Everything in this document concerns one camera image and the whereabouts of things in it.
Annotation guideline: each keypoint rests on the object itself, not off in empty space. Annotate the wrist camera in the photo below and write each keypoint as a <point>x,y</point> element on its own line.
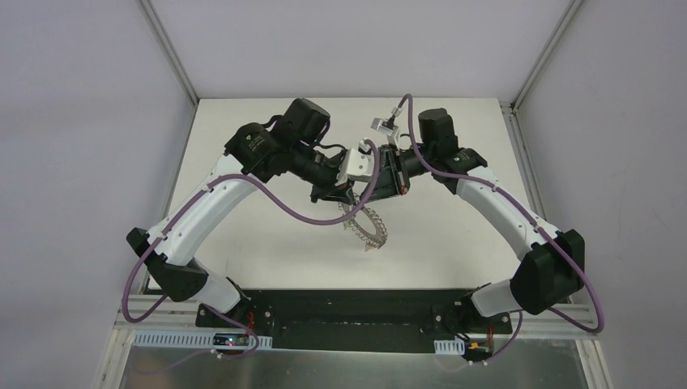
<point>360,164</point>
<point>390,130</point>

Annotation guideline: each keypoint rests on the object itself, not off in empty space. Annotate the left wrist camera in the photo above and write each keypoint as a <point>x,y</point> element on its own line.
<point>360,164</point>

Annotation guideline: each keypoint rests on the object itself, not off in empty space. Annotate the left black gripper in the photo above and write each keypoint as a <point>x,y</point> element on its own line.
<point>333,190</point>

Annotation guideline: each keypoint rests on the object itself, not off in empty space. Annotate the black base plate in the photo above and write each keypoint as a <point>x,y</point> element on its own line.
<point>380,321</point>

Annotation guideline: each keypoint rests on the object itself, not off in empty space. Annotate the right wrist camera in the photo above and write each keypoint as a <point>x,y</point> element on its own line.
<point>390,130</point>

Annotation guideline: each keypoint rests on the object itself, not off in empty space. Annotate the metal disc with keyrings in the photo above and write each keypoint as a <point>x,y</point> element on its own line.
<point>369,227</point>

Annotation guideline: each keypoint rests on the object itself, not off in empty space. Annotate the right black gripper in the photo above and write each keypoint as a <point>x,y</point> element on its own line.
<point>386,174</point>

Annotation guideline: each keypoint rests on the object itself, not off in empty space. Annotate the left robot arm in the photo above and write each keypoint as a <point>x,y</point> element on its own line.
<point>256,153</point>

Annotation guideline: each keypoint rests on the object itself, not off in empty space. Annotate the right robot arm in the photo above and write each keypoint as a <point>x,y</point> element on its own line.
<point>551,261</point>

